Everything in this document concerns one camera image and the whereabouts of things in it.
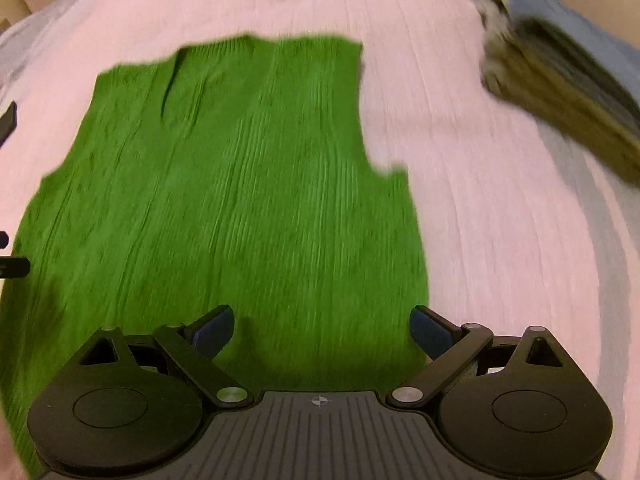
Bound green knit sweater vest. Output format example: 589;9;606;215
1;36;428;477

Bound folded olive grey garments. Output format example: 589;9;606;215
477;0;639;186

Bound folded blue garment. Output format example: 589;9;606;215
508;0;639;101

